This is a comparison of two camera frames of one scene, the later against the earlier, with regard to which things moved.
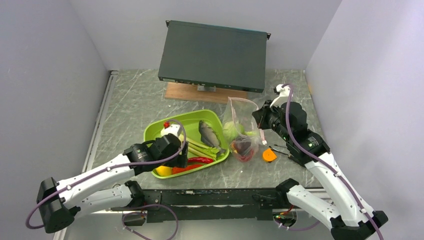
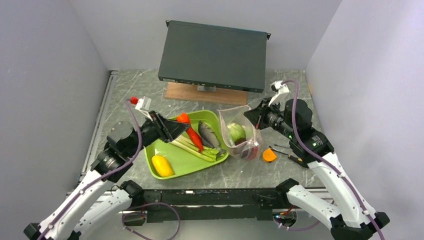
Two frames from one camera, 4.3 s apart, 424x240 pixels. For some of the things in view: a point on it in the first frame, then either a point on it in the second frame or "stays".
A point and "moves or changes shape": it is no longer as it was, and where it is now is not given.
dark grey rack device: (214, 56) stays
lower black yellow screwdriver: (289, 156) stays
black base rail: (208, 204) stays
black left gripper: (180, 160) to (168, 129)
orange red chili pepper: (179, 169) to (191, 133)
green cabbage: (232, 130) moves or changes shape
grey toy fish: (210, 137) stays
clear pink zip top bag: (242, 128) moves or changes shape
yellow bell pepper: (164, 171) stays
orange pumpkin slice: (269, 155) stays
